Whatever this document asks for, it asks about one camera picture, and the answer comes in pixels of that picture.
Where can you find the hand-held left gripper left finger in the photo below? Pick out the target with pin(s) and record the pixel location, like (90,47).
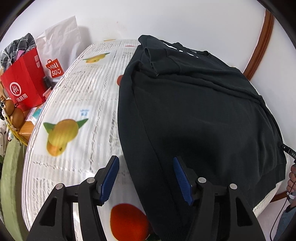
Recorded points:
(109,179)

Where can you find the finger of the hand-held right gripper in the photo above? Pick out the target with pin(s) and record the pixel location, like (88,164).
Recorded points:
(290,150)

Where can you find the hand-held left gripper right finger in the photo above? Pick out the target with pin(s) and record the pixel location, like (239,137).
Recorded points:
(182,181)

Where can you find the black sweatshirt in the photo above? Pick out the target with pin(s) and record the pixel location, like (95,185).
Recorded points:
(185,104)

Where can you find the person's right hand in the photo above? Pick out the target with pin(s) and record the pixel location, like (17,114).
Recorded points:
(291,183)

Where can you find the person's blue jeans leg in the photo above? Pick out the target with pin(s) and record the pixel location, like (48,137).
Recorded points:
(286,222)

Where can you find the fruit print tablecloth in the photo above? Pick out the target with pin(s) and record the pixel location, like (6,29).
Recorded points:
(87,97)

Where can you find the wooden cabinet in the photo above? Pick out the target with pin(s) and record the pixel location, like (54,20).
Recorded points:
(25,132)

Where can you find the green cloth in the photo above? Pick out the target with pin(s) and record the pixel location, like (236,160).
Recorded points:
(11,185)

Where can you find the yellow basket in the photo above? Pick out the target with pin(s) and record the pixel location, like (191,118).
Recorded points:
(16,135)

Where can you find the red paper bag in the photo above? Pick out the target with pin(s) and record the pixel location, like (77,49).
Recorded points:
(23,76)

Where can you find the white plastic bag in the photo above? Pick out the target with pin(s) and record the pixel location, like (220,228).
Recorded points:
(60,39)

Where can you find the grey plaid cloth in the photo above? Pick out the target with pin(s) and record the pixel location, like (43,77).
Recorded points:
(20,44)

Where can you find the brown wooden door frame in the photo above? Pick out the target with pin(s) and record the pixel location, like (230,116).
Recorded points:
(263,39)

